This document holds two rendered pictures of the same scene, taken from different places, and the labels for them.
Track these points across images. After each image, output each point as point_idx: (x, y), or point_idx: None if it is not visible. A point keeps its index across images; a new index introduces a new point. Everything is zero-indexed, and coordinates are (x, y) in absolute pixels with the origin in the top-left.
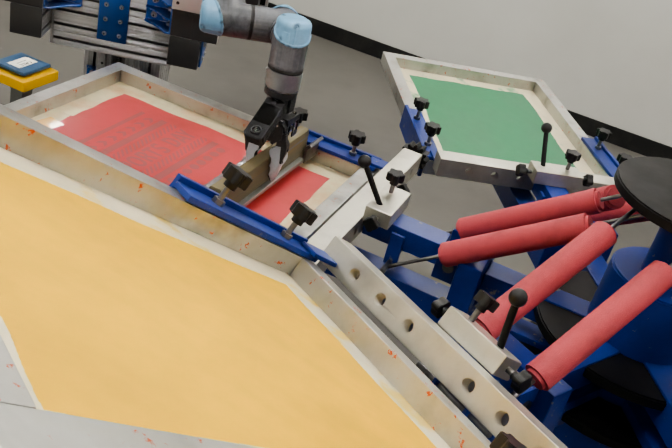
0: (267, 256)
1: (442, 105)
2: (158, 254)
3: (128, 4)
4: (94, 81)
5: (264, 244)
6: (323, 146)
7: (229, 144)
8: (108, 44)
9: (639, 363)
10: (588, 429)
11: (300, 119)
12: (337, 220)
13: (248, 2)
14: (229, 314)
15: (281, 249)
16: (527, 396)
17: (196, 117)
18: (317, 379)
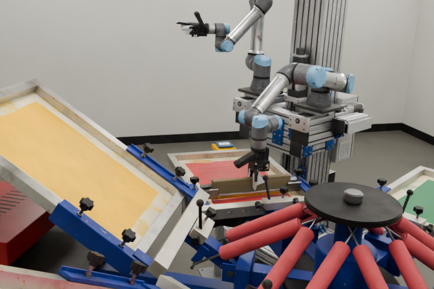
0: (161, 183)
1: (425, 193)
2: (86, 151)
3: (282, 128)
4: (239, 151)
5: (159, 177)
6: (302, 187)
7: None
8: (276, 145)
9: None
10: None
11: (296, 173)
12: (249, 202)
13: (339, 131)
14: (87, 169)
15: (166, 182)
16: (228, 267)
17: (268, 171)
18: (95, 193)
